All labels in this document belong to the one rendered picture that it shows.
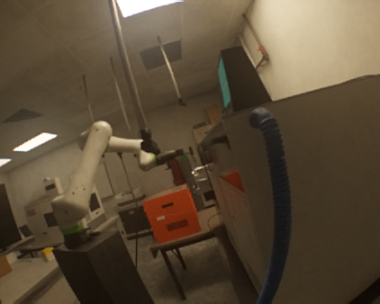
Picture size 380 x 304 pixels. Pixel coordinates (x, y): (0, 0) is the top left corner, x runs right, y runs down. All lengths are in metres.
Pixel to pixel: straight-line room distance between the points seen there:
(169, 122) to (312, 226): 4.58
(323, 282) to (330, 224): 0.19
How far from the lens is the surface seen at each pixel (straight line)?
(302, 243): 0.51
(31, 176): 6.82
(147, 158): 1.38
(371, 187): 0.65
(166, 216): 1.81
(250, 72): 0.49
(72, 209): 0.88
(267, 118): 0.36
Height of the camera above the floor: 1.38
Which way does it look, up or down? 1 degrees up
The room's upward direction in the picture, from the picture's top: 18 degrees counter-clockwise
